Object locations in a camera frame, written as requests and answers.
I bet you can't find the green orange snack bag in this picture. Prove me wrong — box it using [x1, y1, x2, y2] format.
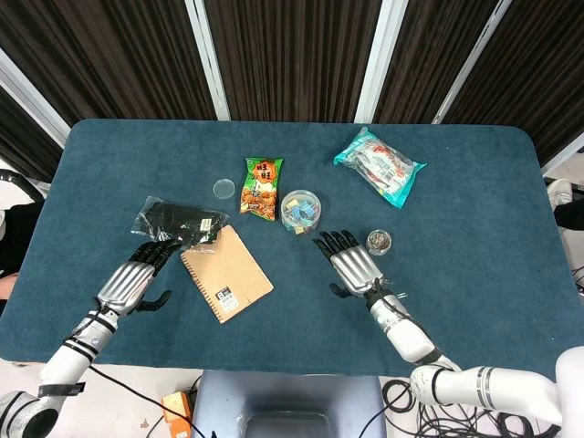
[239, 157, 285, 223]

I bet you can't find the small round tin of clips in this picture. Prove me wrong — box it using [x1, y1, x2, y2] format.
[366, 229, 392, 257]

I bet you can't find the black chair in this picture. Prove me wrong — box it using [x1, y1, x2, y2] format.
[0, 168, 47, 279]

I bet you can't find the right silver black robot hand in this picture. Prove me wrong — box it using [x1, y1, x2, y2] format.
[312, 230, 393, 300]

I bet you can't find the black cable bundle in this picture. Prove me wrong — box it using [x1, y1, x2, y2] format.
[381, 378, 562, 438]

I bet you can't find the white metal screen post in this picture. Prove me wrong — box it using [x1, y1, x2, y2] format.
[183, 0, 231, 121]
[353, 0, 409, 124]
[0, 47, 72, 150]
[432, 0, 513, 125]
[540, 144, 584, 177]

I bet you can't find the brown spiral kraft notebook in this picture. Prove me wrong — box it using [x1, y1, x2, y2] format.
[179, 224, 275, 325]

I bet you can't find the black item in clear bag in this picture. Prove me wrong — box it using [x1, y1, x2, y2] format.
[130, 195, 231, 250]

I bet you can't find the clear tub of binder clips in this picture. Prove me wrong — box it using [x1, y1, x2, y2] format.
[279, 189, 322, 232]

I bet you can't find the teal clear snack package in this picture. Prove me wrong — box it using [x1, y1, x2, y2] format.
[333, 127, 428, 210]

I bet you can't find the blue felt table cover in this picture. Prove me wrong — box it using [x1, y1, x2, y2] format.
[0, 118, 584, 383]

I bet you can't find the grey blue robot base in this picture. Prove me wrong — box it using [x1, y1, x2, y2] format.
[191, 370, 389, 438]

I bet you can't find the orange box on floor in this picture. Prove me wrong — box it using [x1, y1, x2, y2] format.
[162, 391, 195, 438]

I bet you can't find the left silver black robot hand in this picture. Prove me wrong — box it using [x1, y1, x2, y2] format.
[94, 238, 183, 318]

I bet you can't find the clear round plastic lid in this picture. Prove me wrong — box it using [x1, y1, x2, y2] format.
[212, 178, 236, 200]

